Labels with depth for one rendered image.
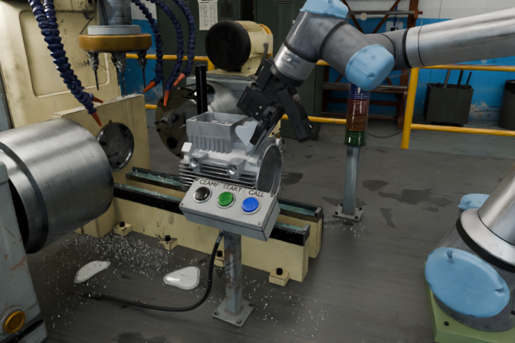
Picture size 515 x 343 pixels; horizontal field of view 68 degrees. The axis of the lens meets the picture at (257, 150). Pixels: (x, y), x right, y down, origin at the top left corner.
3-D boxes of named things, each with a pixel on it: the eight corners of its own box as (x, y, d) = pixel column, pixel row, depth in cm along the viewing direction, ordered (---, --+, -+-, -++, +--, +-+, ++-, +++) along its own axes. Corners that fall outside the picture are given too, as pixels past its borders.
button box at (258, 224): (186, 221, 73) (176, 205, 69) (203, 192, 77) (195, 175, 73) (267, 243, 66) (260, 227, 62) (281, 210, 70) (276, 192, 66)
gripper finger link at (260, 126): (254, 136, 83) (273, 105, 78) (260, 142, 82) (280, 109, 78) (244, 142, 79) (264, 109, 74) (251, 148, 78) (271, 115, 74)
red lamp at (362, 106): (344, 114, 106) (345, 98, 104) (349, 109, 111) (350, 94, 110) (365, 116, 103) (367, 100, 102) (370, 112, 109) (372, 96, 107)
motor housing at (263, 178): (180, 212, 94) (175, 138, 88) (219, 183, 110) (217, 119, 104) (254, 230, 86) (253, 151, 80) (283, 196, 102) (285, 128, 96)
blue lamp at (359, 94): (345, 98, 104) (346, 82, 103) (350, 94, 110) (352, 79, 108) (367, 100, 102) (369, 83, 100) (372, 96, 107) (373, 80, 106)
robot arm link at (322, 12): (342, 8, 62) (305, -18, 65) (306, 65, 68) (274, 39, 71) (360, 14, 68) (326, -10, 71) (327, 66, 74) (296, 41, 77)
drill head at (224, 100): (140, 163, 127) (132, 89, 119) (208, 132, 162) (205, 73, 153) (203, 176, 116) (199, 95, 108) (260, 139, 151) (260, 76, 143)
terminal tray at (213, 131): (186, 148, 92) (185, 120, 90) (209, 137, 101) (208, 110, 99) (230, 155, 88) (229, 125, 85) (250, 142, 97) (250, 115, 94)
